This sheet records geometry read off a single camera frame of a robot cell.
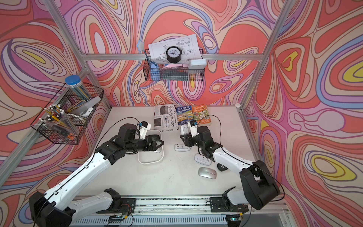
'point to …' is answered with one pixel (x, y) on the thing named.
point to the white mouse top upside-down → (185, 129)
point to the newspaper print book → (165, 117)
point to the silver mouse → (207, 172)
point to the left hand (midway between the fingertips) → (160, 143)
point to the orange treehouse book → (200, 113)
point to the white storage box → (153, 157)
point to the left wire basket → (80, 111)
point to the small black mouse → (221, 167)
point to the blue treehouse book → (184, 114)
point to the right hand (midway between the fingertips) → (185, 138)
